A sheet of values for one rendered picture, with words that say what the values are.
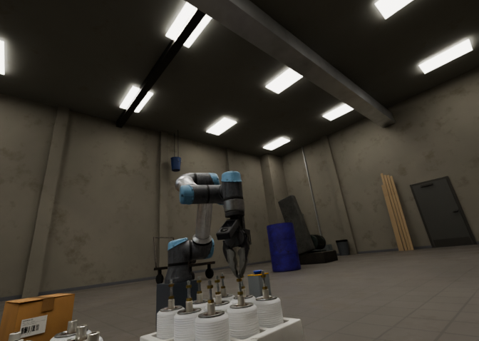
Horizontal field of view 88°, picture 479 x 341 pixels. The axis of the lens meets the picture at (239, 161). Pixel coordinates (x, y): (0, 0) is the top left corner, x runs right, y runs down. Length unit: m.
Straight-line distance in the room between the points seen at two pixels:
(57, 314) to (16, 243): 6.83
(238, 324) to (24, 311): 1.16
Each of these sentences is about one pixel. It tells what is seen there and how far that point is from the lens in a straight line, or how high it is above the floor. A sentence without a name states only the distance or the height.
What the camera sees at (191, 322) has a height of 0.23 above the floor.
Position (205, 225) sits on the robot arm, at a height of 0.58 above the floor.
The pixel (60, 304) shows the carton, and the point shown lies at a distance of 1.76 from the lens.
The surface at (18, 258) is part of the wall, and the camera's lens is 8.51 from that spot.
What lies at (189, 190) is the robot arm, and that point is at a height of 0.65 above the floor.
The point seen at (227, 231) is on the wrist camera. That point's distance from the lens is 0.80.
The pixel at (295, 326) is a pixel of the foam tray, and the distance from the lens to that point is 0.98.
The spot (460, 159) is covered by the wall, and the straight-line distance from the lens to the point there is 10.80.
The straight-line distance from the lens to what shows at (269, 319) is 0.95.
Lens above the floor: 0.40
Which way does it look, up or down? 21 degrees up
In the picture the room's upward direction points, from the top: 6 degrees counter-clockwise
